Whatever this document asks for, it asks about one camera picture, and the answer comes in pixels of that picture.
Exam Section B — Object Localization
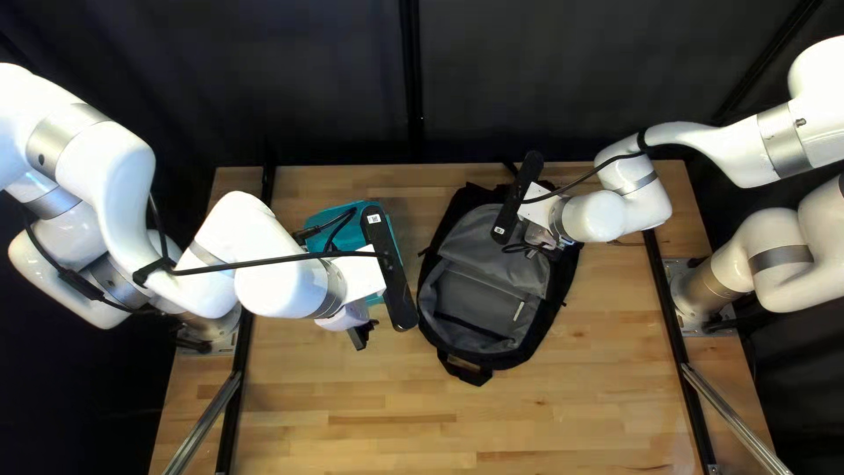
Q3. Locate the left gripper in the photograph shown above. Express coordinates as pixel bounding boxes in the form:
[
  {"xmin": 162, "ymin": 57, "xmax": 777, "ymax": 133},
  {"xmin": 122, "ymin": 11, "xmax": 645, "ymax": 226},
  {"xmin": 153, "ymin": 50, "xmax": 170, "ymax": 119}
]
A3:
[{"xmin": 314, "ymin": 245, "xmax": 388, "ymax": 352}]

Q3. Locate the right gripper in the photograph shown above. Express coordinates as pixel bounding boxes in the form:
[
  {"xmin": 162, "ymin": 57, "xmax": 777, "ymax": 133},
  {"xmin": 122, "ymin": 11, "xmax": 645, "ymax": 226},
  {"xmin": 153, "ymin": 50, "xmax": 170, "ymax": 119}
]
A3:
[{"xmin": 520, "ymin": 198, "xmax": 569, "ymax": 250}]

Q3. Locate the black backpack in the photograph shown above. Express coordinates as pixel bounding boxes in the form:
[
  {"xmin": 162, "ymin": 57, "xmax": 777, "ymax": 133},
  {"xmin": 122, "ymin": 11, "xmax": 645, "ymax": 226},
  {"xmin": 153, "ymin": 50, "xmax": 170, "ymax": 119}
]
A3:
[{"xmin": 416, "ymin": 179, "xmax": 585, "ymax": 387}]

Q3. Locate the translucent teal lunch box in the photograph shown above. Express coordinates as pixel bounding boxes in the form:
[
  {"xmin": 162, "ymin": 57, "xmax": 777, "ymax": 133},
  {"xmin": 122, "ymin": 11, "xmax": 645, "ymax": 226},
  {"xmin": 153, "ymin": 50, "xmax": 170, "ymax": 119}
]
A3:
[{"xmin": 302, "ymin": 201, "xmax": 404, "ymax": 308}]

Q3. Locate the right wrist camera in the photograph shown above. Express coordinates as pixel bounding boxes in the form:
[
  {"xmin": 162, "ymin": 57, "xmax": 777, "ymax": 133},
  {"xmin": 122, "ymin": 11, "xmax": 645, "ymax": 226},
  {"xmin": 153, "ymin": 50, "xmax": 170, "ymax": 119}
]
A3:
[{"xmin": 491, "ymin": 150, "xmax": 546, "ymax": 245}]

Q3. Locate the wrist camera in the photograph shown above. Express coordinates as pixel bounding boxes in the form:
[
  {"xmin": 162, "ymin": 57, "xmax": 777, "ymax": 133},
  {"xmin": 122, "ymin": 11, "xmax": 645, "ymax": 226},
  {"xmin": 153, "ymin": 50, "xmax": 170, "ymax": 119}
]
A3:
[
  {"xmin": 359, "ymin": 204, "xmax": 420, "ymax": 333},
  {"xmin": 491, "ymin": 150, "xmax": 546, "ymax": 245}
]

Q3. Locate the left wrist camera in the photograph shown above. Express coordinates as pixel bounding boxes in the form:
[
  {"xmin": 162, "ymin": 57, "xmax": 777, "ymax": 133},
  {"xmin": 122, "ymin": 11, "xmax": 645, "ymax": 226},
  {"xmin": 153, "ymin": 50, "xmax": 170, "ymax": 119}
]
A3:
[{"xmin": 359, "ymin": 204, "xmax": 420, "ymax": 333}]

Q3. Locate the black cable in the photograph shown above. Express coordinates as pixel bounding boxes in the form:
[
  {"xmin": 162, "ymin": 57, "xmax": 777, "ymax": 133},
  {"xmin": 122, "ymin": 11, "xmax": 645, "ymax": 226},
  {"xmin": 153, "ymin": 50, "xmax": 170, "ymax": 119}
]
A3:
[
  {"xmin": 500, "ymin": 128, "xmax": 655, "ymax": 258},
  {"xmin": 25, "ymin": 191, "xmax": 382, "ymax": 315}
]

